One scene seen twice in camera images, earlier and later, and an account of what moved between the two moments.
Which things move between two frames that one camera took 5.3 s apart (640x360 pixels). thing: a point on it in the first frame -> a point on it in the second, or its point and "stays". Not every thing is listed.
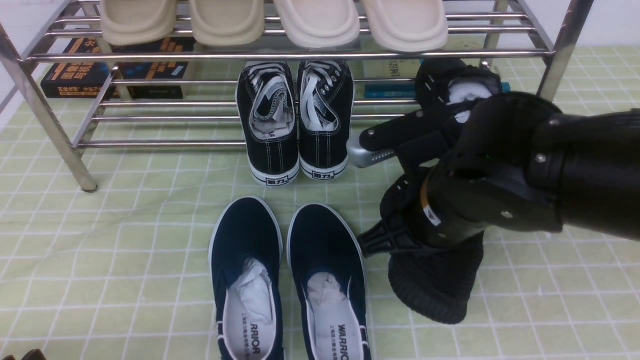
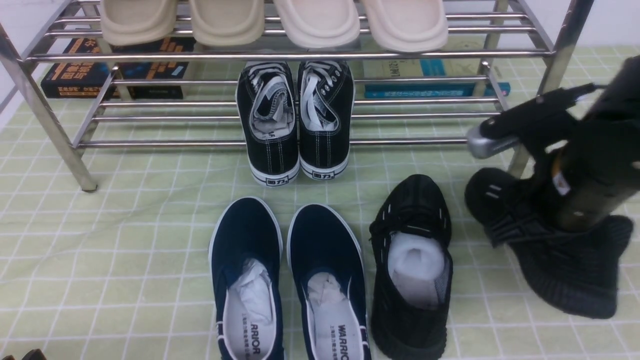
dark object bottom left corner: [34, 354] stays
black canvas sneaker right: [325, 105] stays
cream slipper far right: [407, 26] stays
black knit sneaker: [448, 87] -> [578, 267]
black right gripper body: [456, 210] -> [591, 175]
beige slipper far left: [128, 22] stays
